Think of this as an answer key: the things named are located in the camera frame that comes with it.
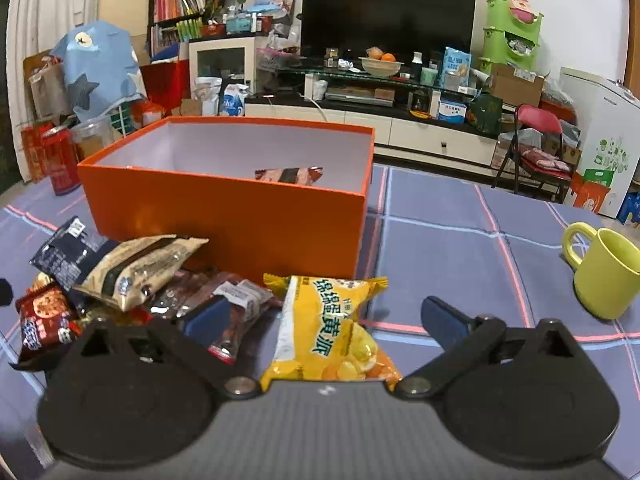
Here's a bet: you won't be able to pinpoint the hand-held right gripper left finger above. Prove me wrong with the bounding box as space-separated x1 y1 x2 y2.
72 296 263 402

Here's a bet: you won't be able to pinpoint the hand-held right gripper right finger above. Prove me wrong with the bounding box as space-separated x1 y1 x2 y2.
392 296 579 403

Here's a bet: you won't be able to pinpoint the clear dark red snack packet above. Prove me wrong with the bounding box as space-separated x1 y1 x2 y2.
149 269 283 365

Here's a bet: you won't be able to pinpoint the beige and black snack packet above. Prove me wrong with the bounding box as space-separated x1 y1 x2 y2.
72 234 210 312

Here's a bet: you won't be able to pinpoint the orange cardboard box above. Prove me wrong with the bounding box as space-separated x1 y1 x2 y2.
77 116 376 287

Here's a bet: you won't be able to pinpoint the yellow snack packet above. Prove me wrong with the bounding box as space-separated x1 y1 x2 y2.
261 274 404 392

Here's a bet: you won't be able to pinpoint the dark blue snack packet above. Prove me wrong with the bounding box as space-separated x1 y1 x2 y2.
29 216 120 288

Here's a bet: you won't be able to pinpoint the red cookie packet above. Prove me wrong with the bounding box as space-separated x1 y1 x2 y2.
14 282 85 367

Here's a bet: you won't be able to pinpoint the brown striped snack packet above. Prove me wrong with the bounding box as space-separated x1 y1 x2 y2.
254 165 324 187

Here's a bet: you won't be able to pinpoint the checked blue tablecloth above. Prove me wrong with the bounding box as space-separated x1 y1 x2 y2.
0 162 640 466

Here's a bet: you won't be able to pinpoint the yellow-green mug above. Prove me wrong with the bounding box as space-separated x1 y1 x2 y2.
562 222 640 321

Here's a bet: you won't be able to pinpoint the white television stand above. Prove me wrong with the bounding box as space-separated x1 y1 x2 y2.
244 55 501 167

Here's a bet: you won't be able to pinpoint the orange and white carton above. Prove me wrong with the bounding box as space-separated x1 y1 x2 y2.
569 169 612 212

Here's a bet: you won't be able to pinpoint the white and blue medicine box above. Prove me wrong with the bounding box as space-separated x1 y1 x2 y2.
438 100 469 124

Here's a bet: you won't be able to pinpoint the clear glass jar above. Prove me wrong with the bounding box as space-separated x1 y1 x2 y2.
71 116 117 161

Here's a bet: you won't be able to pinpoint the dark green bag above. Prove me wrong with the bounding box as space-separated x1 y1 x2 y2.
466 93 504 134

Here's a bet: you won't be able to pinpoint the red drink can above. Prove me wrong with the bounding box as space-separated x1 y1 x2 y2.
40 126 82 196

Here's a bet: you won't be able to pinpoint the red folding chair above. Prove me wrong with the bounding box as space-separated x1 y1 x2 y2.
492 103 577 204

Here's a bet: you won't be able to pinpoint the white and blue bag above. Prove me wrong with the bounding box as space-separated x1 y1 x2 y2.
219 82 249 117

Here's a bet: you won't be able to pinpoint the red gift box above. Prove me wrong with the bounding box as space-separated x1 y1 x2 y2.
141 59 192 112

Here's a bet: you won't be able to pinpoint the red patterned gift bag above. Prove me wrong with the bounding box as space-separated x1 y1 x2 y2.
20 124 55 182

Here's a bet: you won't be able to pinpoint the brown cardboard box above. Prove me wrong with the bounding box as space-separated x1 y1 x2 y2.
489 62 547 109

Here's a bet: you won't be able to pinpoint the blue and white carton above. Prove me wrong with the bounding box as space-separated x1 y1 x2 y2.
443 47 473 87

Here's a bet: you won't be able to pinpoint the white glass-door cabinet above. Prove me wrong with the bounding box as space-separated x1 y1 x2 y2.
188 36 269 97

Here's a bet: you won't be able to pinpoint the beige fruit bowl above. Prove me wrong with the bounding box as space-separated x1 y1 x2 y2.
358 56 405 79

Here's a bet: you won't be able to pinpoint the blue star print cloth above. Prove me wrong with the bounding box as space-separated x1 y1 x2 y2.
50 20 149 122

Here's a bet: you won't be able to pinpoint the brown paper bag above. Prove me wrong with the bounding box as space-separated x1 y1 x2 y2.
27 56 72 119

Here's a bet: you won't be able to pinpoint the green stacked storage bins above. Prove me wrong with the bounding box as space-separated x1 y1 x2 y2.
479 0 545 75

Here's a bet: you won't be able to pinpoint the teal tissue box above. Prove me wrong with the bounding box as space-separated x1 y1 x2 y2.
225 15 257 36

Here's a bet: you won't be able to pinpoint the black television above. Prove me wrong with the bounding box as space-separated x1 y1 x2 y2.
300 0 478 57

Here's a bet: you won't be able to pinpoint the dark bookshelf with books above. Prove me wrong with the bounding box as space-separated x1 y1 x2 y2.
148 0 242 57

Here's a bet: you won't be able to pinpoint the white curtain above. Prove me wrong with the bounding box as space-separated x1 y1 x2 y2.
9 0 109 183

